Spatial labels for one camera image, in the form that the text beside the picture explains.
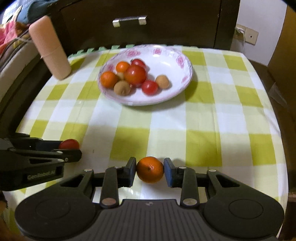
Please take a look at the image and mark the red cherry tomato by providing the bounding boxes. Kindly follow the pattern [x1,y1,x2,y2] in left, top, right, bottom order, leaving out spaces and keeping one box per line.
[130,59,147,69]
[59,138,80,150]
[142,80,159,95]

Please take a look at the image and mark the large orange tangerine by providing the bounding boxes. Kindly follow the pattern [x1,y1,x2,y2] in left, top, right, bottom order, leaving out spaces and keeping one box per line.
[136,156,164,184]

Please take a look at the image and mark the small orange tangerine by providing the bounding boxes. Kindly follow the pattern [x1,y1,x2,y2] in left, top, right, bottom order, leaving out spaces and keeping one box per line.
[99,71,118,89]
[115,61,130,73]

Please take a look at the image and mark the brown longan fruit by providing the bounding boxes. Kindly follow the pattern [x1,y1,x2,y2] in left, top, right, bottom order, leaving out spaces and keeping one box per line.
[113,80,131,96]
[155,75,171,89]
[116,72,125,80]

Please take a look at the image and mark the large red tomato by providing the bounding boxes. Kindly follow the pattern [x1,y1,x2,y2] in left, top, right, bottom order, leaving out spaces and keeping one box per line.
[124,65,147,87]

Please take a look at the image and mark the green white checkered tablecloth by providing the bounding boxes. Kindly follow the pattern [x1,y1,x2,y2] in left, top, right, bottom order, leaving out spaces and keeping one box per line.
[3,45,289,239]

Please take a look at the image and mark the pink ribbed cylindrical container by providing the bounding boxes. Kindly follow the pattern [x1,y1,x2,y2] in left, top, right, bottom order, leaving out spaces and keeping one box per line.
[29,16,71,80]

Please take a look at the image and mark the green foam puzzle mat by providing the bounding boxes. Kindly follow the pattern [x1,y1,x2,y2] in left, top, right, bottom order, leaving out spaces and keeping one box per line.
[67,43,200,59]

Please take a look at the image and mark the pink floral blanket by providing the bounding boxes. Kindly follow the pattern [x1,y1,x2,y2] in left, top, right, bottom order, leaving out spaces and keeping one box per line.
[0,20,30,55]

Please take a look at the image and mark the white floral ceramic plate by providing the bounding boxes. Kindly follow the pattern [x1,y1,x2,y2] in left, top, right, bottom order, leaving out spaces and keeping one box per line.
[98,45,193,106]

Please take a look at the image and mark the blue folded cloth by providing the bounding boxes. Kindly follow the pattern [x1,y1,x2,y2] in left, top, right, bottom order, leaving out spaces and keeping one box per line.
[17,0,56,25]

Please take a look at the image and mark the brown wooden wardrobe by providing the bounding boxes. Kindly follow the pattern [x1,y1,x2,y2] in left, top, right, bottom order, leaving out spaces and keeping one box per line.
[267,4,296,112]

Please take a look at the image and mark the dark wooden cabinet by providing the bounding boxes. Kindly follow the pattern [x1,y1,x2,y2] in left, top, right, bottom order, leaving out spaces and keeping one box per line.
[48,0,240,55]

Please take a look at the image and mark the silver cabinet handle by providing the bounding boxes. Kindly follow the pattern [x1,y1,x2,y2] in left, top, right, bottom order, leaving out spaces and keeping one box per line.
[112,16,147,28]

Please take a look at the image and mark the beige wall socket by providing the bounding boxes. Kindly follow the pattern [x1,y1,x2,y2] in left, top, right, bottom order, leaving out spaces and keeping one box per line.
[234,24,259,45]

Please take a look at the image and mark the white charging cable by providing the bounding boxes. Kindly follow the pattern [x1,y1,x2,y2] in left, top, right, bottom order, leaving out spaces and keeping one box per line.
[235,26,246,47]

